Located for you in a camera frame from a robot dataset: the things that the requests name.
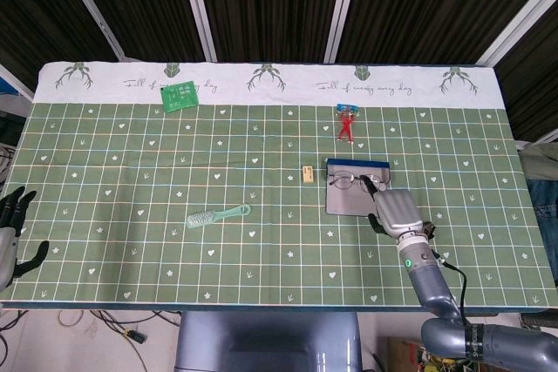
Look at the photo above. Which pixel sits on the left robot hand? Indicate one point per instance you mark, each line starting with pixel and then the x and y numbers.
pixel 6 254

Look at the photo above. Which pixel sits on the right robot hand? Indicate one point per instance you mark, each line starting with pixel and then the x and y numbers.
pixel 396 213

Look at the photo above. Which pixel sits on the blue glasses case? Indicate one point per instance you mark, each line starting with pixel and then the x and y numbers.
pixel 349 202

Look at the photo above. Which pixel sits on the black wire-frame eyeglasses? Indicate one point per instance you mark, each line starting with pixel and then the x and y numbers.
pixel 344 180

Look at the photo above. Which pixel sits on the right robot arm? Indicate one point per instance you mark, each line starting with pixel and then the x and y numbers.
pixel 429 285

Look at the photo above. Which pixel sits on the beige eraser block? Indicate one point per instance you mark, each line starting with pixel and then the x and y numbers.
pixel 308 173

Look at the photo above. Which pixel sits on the red figure toy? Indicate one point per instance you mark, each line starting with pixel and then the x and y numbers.
pixel 345 128

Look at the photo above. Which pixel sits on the green grid tablecloth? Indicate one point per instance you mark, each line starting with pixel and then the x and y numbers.
pixel 261 237

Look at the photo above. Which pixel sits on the blue jeans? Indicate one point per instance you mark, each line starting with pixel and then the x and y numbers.
pixel 545 215

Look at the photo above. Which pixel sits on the grey-green jacket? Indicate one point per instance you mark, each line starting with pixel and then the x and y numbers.
pixel 538 160

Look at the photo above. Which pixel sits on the black power adapter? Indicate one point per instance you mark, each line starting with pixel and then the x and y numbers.
pixel 135 337

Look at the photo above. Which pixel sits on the mint green scrub brush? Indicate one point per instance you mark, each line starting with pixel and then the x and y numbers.
pixel 226 214

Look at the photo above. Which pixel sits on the blue-grey robot torso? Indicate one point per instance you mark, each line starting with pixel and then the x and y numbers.
pixel 266 341

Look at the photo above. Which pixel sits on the green circuit board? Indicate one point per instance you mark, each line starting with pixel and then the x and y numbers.
pixel 178 96

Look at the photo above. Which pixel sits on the white partition post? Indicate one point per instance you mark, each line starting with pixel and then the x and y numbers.
pixel 17 82
pixel 519 23
pixel 89 6
pixel 198 6
pixel 346 6

